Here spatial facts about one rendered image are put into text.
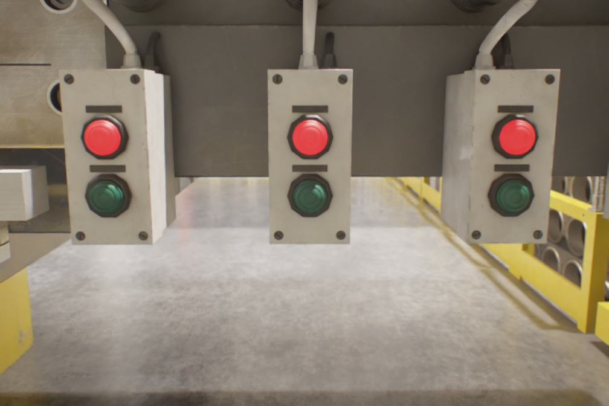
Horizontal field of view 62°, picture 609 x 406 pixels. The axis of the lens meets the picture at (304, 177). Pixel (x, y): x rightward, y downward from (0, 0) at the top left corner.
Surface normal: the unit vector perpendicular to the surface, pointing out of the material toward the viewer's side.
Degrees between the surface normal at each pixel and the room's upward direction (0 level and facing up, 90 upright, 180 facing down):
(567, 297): 90
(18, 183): 90
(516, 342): 0
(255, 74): 90
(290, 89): 90
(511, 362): 0
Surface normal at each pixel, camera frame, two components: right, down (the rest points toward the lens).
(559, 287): -1.00, 0.00
